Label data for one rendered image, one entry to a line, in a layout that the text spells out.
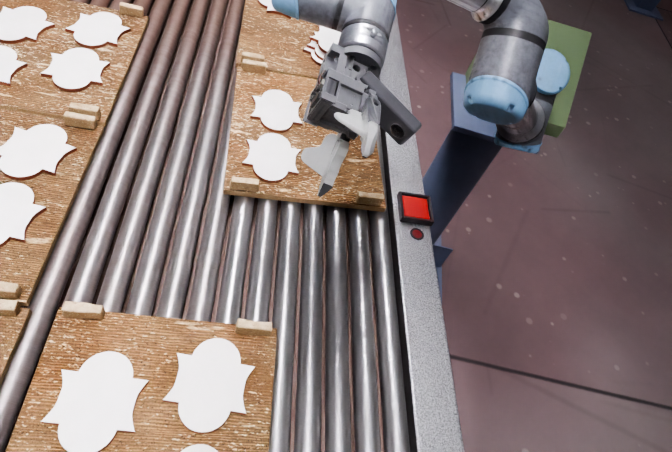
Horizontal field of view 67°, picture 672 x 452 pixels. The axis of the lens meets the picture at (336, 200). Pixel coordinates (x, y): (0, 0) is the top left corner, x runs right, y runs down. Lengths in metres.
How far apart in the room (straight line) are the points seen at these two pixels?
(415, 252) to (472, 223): 1.46
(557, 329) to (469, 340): 0.44
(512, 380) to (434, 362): 1.23
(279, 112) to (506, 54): 0.53
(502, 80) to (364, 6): 0.29
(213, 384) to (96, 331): 0.20
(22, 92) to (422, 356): 0.97
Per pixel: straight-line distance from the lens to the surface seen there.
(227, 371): 0.86
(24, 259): 0.99
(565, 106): 1.68
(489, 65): 0.97
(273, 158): 1.11
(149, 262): 0.97
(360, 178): 1.14
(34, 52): 1.37
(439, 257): 2.22
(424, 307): 1.03
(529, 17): 1.00
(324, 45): 1.43
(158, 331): 0.89
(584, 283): 2.68
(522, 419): 2.17
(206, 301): 0.94
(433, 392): 0.97
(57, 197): 1.06
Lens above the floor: 1.75
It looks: 49 degrees down
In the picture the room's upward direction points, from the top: 21 degrees clockwise
